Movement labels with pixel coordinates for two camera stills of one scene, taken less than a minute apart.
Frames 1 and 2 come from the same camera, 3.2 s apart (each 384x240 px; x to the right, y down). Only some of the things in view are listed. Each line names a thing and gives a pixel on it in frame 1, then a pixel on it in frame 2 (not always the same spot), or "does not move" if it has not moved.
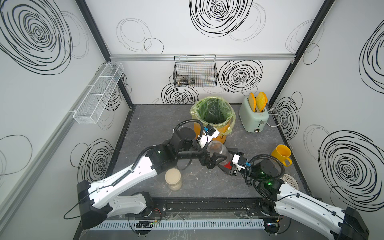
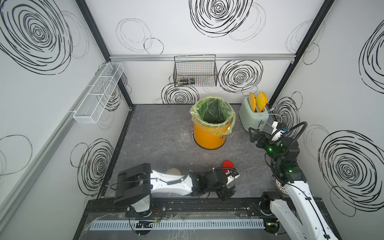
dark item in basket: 190,81 does not move
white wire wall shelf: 92,108 does not move
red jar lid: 228,165 does not move
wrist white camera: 209,133 to 230,181
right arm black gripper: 234,171 to 259,135
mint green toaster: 253,122 does not move
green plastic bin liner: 213,111 does not move
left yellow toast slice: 252,101 does not move
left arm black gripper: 210,163 to 225,194
